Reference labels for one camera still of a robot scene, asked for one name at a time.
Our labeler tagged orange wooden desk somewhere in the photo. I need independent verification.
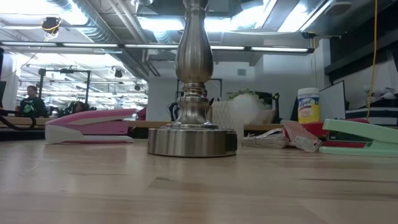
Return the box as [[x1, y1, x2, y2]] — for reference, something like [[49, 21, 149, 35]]
[[0, 115, 292, 133]]

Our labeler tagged white textured pen cup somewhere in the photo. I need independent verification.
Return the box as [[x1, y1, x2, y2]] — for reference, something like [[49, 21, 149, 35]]
[[210, 100, 246, 143]]

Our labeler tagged silver metal lamp base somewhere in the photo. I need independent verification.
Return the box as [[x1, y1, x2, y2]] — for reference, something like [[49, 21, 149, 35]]
[[146, 0, 239, 158]]

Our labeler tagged green potted succulent plant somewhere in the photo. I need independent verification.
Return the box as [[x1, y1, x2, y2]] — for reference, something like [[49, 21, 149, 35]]
[[228, 88, 265, 124]]

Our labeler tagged mint green stapler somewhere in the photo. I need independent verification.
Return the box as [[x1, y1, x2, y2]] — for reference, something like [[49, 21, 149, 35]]
[[318, 118, 398, 158]]

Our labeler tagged person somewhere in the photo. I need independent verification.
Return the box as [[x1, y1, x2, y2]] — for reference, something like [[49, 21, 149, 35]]
[[18, 85, 48, 119], [62, 100, 98, 118]]

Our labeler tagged pink stapler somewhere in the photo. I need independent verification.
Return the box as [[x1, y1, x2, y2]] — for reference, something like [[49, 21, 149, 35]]
[[44, 108, 138, 145]]

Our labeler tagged yellow Lysol wipes canister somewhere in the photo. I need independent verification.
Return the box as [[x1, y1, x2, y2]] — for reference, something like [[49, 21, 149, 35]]
[[297, 87, 321, 125]]

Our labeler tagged clear wire bundle pink tag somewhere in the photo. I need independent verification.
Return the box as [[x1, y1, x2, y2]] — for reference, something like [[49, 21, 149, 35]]
[[241, 120, 323, 154]]

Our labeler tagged long ceiling light bar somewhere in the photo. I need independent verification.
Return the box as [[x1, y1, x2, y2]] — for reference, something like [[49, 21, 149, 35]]
[[0, 40, 313, 54]]

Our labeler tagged white board panel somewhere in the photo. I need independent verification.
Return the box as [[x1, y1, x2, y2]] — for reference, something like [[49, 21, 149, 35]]
[[319, 81, 347, 123]]

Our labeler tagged red stapler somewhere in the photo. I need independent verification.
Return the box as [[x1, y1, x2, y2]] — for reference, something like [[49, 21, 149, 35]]
[[303, 117, 371, 149]]

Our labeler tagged black cable loop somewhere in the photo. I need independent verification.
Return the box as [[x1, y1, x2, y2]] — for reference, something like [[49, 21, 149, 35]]
[[0, 108, 37, 131]]

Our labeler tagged black hanging ceiling device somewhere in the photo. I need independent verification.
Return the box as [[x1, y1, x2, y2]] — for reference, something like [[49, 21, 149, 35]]
[[40, 16, 63, 34]]

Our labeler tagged black white striped box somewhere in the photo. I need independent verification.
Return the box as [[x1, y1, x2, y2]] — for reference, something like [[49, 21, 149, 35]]
[[345, 106, 398, 128]]

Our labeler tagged yellow cable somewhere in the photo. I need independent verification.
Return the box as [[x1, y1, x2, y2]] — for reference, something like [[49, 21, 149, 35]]
[[366, 0, 379, 121]]

